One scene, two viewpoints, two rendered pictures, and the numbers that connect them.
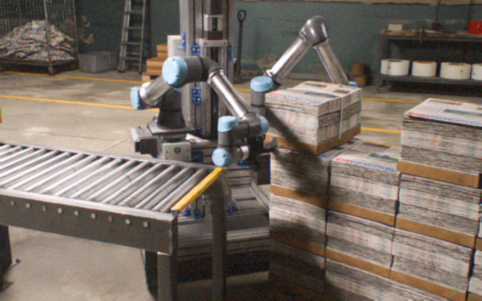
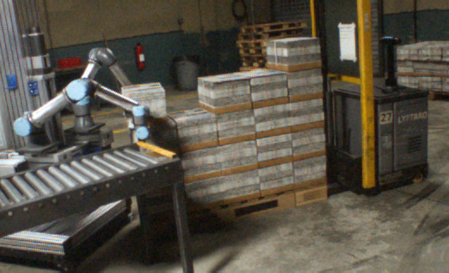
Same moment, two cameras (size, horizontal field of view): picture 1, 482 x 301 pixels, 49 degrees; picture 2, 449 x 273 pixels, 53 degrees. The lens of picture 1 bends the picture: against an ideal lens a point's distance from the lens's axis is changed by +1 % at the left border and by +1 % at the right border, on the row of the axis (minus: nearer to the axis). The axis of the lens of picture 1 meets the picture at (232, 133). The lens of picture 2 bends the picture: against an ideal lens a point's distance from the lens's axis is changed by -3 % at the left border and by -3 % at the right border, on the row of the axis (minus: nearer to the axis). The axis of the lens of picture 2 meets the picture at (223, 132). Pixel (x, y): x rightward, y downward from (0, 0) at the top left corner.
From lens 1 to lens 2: 191 cm
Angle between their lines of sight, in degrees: 51
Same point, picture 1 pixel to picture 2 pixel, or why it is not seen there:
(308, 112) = (158, 98)
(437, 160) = (232, 101)
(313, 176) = (167, 136)
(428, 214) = (233, 131)
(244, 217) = not seen: hidden behind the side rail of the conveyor
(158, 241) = (174, 175)
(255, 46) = not seen: outside the picture
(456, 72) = not seen: hidden behind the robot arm
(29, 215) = (83, 200)
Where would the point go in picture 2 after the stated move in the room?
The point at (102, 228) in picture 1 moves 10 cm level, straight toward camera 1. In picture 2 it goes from (138, 185) to (156, 186)
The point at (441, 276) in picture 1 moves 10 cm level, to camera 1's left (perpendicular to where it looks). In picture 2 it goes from (245, 161) to (237, 165)
